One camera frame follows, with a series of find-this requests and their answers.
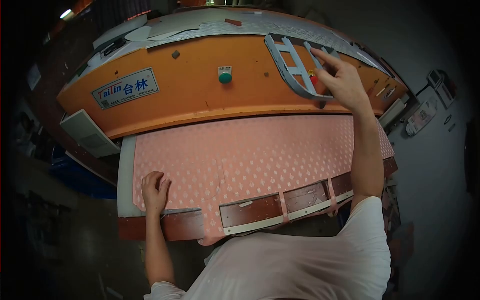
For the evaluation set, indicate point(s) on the person's left hand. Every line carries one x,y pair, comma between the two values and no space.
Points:
154,197

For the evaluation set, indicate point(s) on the person's right hand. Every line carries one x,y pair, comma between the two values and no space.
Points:
347,84

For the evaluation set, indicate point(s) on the person's left thumb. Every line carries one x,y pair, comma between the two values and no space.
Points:
167,186

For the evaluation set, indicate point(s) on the person's left fingers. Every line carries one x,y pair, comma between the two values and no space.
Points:
152,179

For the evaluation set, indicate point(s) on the person's right thumb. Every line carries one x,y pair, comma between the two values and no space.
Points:
326,78

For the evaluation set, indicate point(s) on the person's right index finger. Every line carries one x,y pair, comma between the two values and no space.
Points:
324,58

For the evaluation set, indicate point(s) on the grey steel cutting die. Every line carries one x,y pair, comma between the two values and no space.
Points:
290,80

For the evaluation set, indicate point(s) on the pink patterned fabric sheet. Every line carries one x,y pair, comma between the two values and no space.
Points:
262,157

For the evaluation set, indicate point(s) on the red round push button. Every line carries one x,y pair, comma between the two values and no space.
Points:
314,80

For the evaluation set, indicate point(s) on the white cutting board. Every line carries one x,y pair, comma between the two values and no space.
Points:
125,180

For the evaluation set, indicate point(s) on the reddish brown press bed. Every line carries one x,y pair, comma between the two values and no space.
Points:
180,225

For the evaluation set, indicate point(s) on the white ribbed control box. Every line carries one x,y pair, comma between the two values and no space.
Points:
88,133

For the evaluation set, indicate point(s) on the grey textured material sheet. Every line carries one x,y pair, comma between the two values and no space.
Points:
243,28

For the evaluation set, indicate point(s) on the orange cutting press machine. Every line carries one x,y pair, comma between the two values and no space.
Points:
187,93

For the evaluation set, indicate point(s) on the green round push button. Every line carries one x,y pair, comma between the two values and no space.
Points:
225,77

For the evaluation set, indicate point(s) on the white printed shoe insole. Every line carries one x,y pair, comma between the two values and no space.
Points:
422,117

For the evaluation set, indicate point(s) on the white oval paper pattern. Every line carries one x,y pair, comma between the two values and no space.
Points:
139,33

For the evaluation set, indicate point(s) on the person's body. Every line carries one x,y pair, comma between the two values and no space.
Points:
300,270

